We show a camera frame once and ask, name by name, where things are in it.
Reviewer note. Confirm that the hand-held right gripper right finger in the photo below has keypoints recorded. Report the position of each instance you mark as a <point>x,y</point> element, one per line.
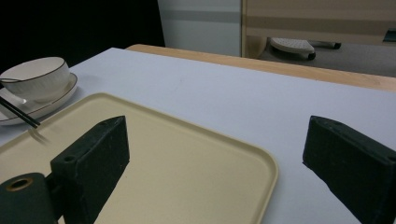
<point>355,168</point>

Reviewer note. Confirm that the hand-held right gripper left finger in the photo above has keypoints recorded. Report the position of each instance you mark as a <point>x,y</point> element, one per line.
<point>93,168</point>

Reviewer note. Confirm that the white plate with dark rim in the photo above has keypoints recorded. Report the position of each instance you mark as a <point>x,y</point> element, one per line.
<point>46,104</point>

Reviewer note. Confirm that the black chopstick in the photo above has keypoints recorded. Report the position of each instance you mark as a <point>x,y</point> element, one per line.
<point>18,110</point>
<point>21,117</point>

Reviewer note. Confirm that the beige plastic tray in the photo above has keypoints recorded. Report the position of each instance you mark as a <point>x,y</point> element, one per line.
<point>186,161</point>

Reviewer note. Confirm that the white bowl with dark rim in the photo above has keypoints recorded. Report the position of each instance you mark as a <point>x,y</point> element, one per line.
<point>37,77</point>

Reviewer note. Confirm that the wooden table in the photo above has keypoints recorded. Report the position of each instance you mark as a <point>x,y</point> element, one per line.
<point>280,67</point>

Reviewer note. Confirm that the white wheeled base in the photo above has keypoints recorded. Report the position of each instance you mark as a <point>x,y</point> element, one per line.
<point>294,46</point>

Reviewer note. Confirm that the white table cover sheet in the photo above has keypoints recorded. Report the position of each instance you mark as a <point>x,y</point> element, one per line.
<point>233,102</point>

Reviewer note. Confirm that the beige striped cabinet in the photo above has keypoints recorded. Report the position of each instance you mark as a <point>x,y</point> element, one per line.
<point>311,21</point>

